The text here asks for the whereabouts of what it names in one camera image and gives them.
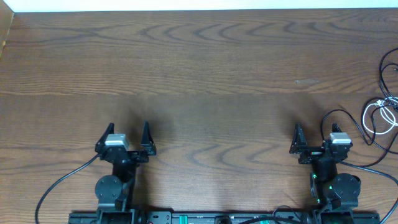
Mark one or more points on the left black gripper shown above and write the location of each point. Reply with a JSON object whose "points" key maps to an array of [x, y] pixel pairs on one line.
{"points": [[150, 149]]}

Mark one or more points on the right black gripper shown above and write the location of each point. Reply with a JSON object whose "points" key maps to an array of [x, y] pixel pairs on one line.
{"points": [[299, 145]]}

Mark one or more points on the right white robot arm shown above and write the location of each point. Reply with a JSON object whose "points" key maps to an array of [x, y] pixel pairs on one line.
{"points": [[337, 193]]}

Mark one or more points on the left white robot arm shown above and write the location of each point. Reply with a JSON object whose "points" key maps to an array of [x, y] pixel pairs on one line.
{"points": [[114, 192]]}

